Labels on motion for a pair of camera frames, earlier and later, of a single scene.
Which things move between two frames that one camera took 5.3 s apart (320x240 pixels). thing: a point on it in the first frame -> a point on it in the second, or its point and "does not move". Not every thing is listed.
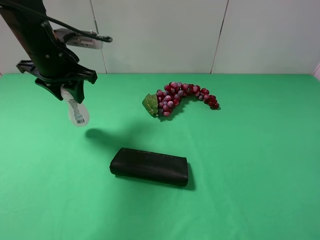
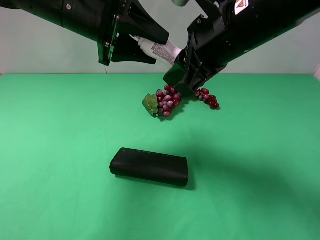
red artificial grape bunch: x=162 y=102 does not move
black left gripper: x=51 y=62 -> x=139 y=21
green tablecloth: x=254 y=163 does not move
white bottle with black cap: x=78 y=112 -> x=166 y=53
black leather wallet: x=150 y=166 does not move
